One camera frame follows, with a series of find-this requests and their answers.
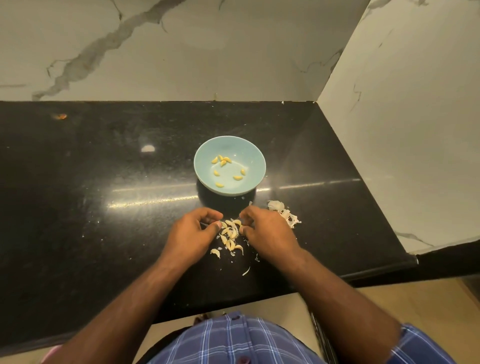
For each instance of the person's left hand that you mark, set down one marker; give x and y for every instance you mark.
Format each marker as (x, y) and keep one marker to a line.
(187, 238)

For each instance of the person's right hand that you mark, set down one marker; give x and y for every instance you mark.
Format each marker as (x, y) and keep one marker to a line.
(270, 234)

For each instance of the garlic peel scrap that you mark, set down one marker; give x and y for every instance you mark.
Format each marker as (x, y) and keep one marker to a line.
(246, 271)
(285, 214)

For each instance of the pile of garlic skins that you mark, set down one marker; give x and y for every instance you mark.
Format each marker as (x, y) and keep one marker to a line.
(229, 236)

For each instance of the light blue bowl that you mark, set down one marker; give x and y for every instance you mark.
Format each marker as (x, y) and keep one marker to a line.
(251, 184)

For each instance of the cluster of peeled garlic cloves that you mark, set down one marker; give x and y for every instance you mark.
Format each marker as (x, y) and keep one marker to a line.
(223, 160)

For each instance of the person's right forearm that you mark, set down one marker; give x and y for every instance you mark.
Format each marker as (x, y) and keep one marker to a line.
(345, 311)

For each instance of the person's left forearm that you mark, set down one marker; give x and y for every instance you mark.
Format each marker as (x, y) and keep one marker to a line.
(112, 322)

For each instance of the blue plaid shirt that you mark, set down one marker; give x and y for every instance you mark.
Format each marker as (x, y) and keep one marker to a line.
(236, 345)

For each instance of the black cabinet trim strip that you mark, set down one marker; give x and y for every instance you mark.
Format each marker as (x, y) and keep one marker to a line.
(322, 341)

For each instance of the small orange scrap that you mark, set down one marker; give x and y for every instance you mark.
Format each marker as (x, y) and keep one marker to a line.
(58, 116)

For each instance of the pink plastic bucket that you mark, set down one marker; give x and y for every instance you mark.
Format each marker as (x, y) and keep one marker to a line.
(51, 354)

